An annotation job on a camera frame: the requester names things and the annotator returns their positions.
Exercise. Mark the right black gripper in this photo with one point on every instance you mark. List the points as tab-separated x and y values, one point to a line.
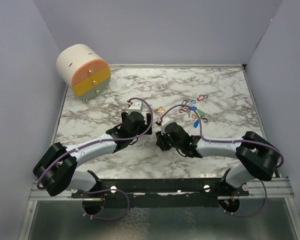
160	141

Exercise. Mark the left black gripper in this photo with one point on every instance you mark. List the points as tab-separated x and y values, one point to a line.
145	127

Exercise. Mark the blue key tag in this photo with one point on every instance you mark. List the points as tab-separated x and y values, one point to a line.
196	123
192	108

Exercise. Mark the red S carabiner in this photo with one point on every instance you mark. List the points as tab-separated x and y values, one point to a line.
183	110

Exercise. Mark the green key tag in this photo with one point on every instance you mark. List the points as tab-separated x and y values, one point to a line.
200	112

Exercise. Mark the red key tag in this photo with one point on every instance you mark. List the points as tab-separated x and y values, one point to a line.
201	97

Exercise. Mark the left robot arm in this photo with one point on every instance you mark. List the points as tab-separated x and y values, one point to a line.
57	169

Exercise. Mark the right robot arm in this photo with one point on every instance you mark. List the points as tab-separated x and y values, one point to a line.
258	158

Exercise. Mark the round three-drawer storage box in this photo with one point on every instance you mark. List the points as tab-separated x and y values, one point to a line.
84	71

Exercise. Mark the black mounting base bar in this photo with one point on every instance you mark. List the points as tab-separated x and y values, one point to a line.
159	193

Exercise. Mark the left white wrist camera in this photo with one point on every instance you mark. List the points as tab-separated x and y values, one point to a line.
135	106

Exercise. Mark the aluminium rail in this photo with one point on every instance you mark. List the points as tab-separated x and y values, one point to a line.
276	188

